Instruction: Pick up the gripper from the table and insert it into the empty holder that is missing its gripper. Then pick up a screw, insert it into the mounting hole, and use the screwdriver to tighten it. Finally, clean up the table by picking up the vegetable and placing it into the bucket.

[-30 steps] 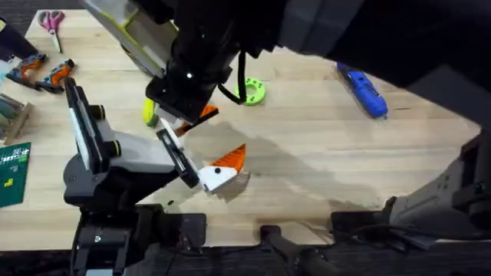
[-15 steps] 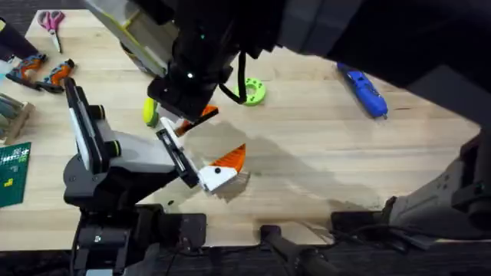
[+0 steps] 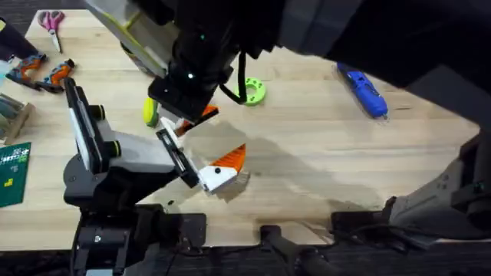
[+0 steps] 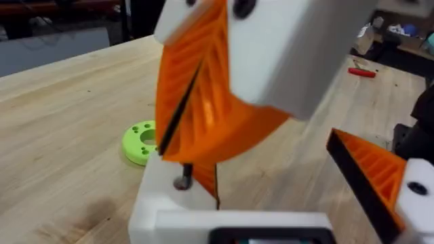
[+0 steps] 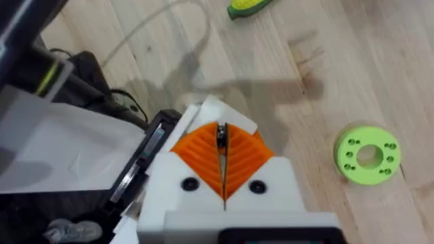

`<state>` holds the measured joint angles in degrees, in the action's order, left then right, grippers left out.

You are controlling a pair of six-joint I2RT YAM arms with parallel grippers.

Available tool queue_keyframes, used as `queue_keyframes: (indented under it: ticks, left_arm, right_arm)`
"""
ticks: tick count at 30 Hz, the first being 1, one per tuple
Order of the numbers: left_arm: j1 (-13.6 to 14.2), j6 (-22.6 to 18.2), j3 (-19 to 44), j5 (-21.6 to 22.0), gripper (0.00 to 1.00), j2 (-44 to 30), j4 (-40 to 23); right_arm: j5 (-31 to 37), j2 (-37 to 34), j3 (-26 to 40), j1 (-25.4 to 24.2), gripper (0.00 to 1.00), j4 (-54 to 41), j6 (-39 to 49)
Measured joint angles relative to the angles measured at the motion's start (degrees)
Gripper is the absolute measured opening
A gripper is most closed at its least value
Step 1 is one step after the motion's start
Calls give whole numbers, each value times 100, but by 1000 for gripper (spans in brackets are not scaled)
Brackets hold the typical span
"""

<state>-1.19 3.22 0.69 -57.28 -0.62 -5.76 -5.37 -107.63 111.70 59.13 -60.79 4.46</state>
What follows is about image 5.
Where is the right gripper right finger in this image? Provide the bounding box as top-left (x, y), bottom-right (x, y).
top-left (224, 122), bottom-right (307, 214)

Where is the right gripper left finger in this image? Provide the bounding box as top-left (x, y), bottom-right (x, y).
top-left (137, 121), bottom-right (226, 238)

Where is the green disc with holes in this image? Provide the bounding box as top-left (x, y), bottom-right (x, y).
top-left (333, 125), bottom-right (402, 186)

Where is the grey crumpled cloth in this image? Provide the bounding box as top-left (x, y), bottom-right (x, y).
top-left (43, 218), bottom-right (104, 244)

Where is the yellow green toy corn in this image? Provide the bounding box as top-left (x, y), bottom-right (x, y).
top-left (226, 0), bottom-right (274, 21)

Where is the black flat frame plate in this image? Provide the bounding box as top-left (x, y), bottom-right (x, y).
top-left (107, 108), bottom-right (183, 213)

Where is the black cable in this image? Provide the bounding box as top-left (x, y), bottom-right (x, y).
top-left (49, 48), bottom-right (150, 123)

